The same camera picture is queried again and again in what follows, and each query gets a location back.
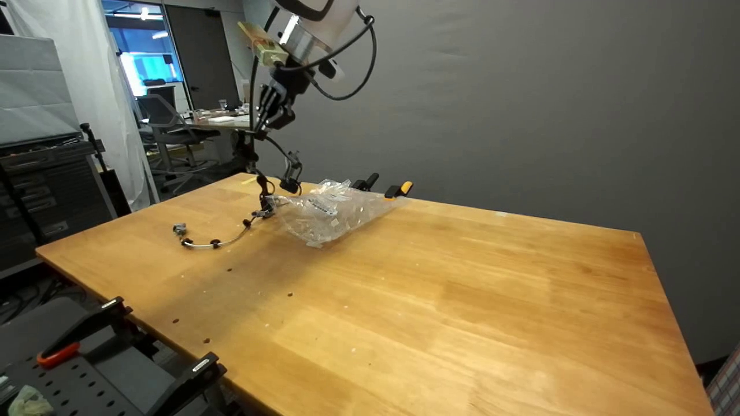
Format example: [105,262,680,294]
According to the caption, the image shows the black and yellow clamp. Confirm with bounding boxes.
[349,172,417,202]

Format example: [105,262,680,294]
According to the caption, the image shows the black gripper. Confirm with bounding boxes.
[250,54,338,134]

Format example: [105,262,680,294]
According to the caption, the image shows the striped fabric chair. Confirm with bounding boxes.
[693,345,740,416]

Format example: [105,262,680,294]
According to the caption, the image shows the white crumpled wad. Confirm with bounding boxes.
[4,383,57,416]

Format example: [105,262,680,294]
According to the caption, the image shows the tan wrist camera box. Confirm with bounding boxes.
[235,18,291,69]

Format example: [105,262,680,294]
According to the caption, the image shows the white curtain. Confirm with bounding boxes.
[0,0,160,214]

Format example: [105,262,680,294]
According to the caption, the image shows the computer monitor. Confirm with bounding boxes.
[120,49,184,99]

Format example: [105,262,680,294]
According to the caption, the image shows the black office chair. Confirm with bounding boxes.
[137,91,205,196]

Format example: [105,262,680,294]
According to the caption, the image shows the dark door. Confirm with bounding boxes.
[162,2,243,115]

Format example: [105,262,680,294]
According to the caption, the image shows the clear plastic bag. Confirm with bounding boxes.
[276,179,398,249]

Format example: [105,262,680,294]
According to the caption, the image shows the black wire harness with connectors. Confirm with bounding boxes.
[171,126,306,254]

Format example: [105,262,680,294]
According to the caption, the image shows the cluttered background desk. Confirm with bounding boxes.
[184,105,258,134]

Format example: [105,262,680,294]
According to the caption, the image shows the small orange handled clamp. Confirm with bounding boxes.
[34,294,132,372]

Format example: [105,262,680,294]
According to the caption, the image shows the black perforated board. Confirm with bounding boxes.
[0,294,239,416]

